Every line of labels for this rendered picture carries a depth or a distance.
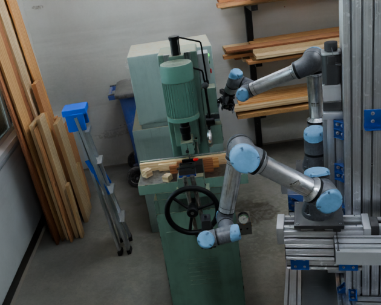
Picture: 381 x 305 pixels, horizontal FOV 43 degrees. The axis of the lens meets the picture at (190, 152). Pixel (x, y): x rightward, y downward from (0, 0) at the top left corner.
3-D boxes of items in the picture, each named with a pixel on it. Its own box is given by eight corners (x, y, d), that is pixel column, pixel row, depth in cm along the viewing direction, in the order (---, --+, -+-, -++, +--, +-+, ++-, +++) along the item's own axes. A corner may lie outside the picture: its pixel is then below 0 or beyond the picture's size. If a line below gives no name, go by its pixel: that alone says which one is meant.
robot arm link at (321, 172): (326, 186, 234) (325, 161, 228) (335, 200, 221) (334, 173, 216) (301, 190, 234) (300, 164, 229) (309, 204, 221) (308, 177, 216)
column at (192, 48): (175, 171, 300) (156, 55, 272) (176, 157, 321) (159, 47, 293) (211, 167, 299) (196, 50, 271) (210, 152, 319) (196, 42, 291)
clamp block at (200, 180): (178, 194, 257) (176, 179, 253) (179, 183, 269) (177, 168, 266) (206, 191, 256) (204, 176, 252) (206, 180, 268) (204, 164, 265)
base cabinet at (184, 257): (173, 314, 300) (155, 215, 273) (177, 258, 353) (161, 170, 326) (246, 307, 297) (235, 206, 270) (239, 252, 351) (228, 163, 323)
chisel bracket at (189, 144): (182, 158, 271) (180, 143, 268) (183, 147, 284) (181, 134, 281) (195, 156, 271) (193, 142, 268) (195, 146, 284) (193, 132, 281)
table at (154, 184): (136, 204, 260) (135, 194, 257) (143, 178, 288) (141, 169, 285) (250, 191, 256) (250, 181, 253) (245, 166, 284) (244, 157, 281)
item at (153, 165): (141, 172, 282) (139, 164, 280) (141, 170, 284) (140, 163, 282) (244, 160, 278) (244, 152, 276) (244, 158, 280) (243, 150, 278)
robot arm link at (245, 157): (339, 183, 220) (235, 130, 207) (351, 199, 206) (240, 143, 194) (324, 204, 223) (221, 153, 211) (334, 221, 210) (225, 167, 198)
